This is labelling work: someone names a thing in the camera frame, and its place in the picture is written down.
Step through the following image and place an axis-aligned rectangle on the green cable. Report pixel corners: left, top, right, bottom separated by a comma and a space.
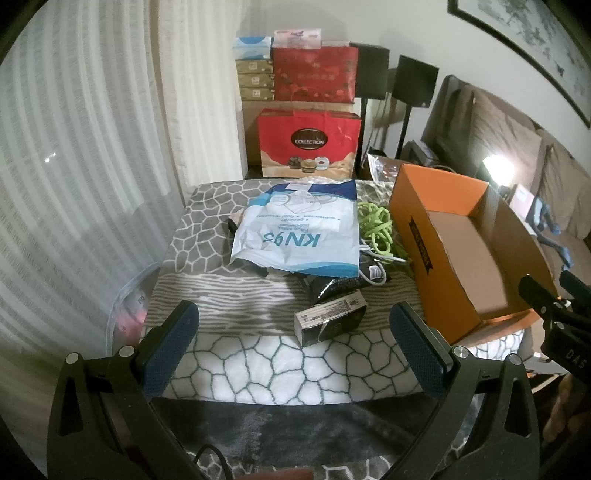
358, 202, 414, 273

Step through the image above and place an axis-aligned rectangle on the black cable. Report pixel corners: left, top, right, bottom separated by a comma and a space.
191, 444, 236, 480

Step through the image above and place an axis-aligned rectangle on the blue white tissue pack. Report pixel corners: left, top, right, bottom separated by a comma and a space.
234, 36, 273, 61

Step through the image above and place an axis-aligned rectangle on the pink small box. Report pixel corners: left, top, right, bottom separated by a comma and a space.
510, 184, 536, 222

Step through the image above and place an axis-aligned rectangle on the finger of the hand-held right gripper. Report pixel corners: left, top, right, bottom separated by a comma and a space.
560, 270, 591, 308
518, 274, 571, 320

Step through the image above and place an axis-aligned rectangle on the brown sofa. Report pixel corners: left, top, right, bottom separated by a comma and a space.
420, 74, 591, 296

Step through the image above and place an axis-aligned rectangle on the beige curtain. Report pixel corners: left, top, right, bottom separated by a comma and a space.
152, 0, 247, 195

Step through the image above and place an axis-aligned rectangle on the grey white patterned blanket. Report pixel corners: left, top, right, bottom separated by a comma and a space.
139, 178, 527, 402

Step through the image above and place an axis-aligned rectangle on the white blue face mask packet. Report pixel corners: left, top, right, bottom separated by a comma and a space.
229, 180, 361, 278

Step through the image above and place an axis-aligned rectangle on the red floral gift box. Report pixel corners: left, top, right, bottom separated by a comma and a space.
271, 45, 359, 104

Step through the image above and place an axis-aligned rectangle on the person's right hand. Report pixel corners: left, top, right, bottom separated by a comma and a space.
544, 376, 591, 446

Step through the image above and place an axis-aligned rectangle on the orange cardboard box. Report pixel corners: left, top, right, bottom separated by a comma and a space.
388, 162, 561, 340

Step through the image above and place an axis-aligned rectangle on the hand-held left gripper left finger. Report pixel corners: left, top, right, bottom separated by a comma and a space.
46, 300, 201, 480

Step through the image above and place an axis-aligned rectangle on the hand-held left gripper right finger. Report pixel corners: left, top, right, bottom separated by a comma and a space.
389, 301, 542, 480

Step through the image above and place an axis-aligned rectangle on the white charging cable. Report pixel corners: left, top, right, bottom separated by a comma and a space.
358, 244, 411, 284

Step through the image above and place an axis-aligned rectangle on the clear plastic zip bag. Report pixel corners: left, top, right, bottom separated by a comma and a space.
106, 263, 162, 356

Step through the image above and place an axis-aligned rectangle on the framed ink painting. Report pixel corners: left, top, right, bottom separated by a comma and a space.
447, 0, 591, 130

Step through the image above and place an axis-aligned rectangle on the black speaker on stand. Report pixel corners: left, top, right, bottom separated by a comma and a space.
349, 43, 390, 162
392, 54, 439, 158

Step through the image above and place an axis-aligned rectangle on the black foil packet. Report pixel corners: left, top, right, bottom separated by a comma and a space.
298, 256, 393, 305

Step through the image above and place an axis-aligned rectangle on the pink tissue pack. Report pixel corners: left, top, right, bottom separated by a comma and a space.
273, 29, 322, 49

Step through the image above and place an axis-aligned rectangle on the red chocolate gift bag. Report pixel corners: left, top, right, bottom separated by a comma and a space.
257, 108, 362, 179

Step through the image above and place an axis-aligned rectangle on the small black gold box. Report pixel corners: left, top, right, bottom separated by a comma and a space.
294, 295, 369, 348

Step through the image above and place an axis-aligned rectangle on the brown sofa cushion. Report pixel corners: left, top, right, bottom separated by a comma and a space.
540, 129, 591, 241
471, 88, 546, 185

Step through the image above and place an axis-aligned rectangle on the clear plastic packet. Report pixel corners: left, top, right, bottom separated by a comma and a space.
367, 154, 402, 185

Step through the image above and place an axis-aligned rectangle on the sheer white curtain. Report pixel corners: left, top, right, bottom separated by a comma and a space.
0, 0, 185, 379

